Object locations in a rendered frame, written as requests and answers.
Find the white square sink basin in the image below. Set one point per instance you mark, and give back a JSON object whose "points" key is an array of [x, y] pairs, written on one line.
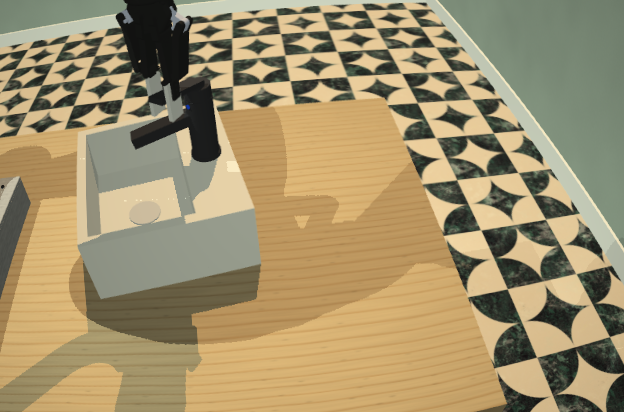
{"points": [[119, 187]]}

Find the black mixer tap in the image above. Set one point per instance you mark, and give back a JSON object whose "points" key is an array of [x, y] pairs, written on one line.
{"points": [[199, 116]]}

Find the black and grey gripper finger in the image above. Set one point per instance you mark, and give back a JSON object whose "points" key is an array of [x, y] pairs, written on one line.
{"points": [[143, 49], [174, 64]]}

